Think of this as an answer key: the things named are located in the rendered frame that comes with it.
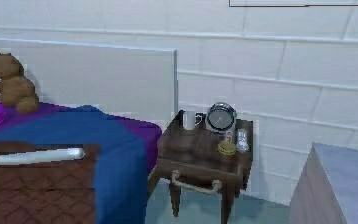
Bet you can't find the white mug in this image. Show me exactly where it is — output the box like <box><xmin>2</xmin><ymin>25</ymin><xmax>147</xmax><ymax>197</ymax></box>
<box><xmin>182</xmin><ymin>110</ymin><xmax>197</xmax><ymax>131</ymax></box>

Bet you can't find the round grey alarm clock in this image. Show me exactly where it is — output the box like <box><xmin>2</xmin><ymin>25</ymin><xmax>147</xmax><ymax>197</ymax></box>
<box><xmin>205</xmin><ymin>102</ymin><xmax>238</xmax><ymax>135</ymax></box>

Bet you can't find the dark brown bedside table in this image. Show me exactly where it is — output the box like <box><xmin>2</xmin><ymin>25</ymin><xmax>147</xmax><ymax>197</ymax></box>
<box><xmin>147</xmin><ymin>110</ymin><xmax>255</xmax><ymax>224</ymax></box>

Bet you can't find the small yellow round tin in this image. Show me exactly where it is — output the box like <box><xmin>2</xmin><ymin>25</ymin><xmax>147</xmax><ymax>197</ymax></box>
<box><xmin>217</xmin><ymin>140</ymin><xmax>237</xmax><ymax>156</ymax></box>

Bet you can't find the bed with blue purple cover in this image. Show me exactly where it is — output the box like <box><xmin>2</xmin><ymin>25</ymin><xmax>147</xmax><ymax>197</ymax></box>
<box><xmin>0</xmin><ymin>37</ymin><xmax>180</xmax><ymax>224</ymax></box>

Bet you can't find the clear glass bottle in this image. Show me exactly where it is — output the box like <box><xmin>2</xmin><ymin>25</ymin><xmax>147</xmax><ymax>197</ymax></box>
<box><xmin>236</xmin><ymin>128</ymin><xmax>250</xmax><ymax>154</ymax></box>

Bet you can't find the silver baseball bat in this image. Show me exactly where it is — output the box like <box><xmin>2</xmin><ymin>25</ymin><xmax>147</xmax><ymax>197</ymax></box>
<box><xmin>0</xmin><ymin>147</ymin><xmax>86</xmax><ymax>167</ymax></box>

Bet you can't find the brown quilted blanket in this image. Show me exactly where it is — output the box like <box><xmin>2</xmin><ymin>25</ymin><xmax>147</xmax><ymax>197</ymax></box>
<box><xmin>0</xmin><ymin>141</ymin><xmax>102</xmax><ymax>224</ymax></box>

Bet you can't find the brown teddy bear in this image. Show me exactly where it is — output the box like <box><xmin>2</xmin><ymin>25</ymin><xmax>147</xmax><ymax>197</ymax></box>
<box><xmin>0</xmin><ymin>52</ymin><xmax>40</xmax><ymax>115</ymax></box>

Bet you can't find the grey wooden cabinet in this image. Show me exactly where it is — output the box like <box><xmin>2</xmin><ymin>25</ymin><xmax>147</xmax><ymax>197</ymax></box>
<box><xmin>289</xmin><ymin>142</ymin><xmax>358</xmax><ymax>224</ymax></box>

